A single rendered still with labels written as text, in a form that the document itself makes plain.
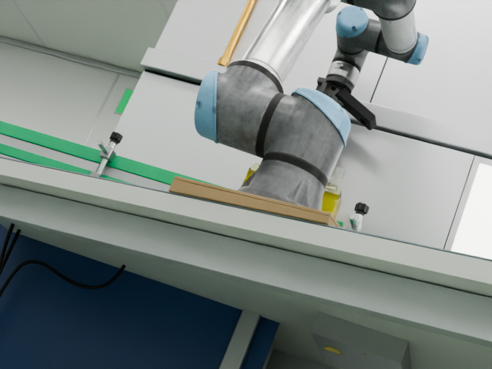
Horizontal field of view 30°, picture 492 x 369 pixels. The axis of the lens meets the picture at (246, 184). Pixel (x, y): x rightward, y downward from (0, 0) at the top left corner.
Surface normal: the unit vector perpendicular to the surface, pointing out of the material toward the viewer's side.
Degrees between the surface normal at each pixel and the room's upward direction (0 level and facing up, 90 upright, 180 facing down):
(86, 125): 90
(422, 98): 90
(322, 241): 90
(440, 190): 90
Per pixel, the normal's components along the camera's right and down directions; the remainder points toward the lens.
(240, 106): -0.19, -0.24
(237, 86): -0.01, -0.61
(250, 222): -0.39, -0.46
